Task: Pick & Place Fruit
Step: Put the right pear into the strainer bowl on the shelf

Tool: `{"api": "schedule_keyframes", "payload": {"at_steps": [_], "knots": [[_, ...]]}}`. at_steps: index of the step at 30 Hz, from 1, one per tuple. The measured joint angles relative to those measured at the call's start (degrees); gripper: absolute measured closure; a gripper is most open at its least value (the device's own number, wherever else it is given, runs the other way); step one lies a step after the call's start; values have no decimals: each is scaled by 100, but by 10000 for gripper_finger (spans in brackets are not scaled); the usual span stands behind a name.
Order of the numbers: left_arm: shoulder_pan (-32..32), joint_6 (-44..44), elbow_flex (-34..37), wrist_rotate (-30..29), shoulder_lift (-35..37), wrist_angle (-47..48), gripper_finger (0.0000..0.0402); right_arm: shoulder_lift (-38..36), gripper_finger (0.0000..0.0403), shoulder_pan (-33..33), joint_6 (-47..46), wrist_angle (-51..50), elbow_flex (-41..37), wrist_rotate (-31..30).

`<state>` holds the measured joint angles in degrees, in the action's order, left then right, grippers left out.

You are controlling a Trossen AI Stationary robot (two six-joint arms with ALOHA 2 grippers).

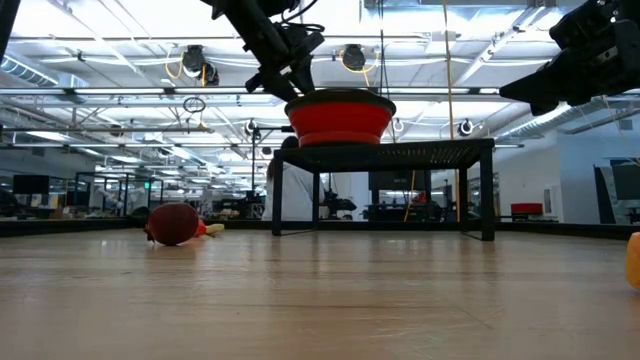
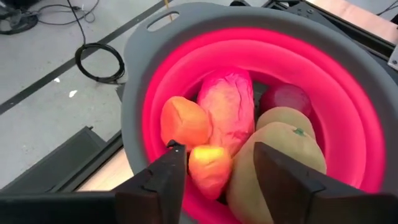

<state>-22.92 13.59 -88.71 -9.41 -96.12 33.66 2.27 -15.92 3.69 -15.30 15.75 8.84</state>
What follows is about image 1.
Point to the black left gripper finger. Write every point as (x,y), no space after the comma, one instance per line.
(309,60)
(277,87)

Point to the red collapsible bowl grey rim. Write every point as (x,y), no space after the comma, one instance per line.
(340,122)

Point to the small dark red fruit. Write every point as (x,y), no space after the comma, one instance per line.
(172,225)

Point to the small yellow orange pepper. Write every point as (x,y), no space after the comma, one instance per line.
(634,260)

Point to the red storage bin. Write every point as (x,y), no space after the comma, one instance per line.
(526,209)

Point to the person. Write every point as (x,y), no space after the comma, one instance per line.
(295,190)

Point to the black perforated metal rack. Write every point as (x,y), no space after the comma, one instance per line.
(385,155)

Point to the black background monitor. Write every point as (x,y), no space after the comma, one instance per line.
(397,181)
(30,184)

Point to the small orange red pepper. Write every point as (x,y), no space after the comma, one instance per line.
(201,229)

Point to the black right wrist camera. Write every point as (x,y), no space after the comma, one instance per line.
(580,25)

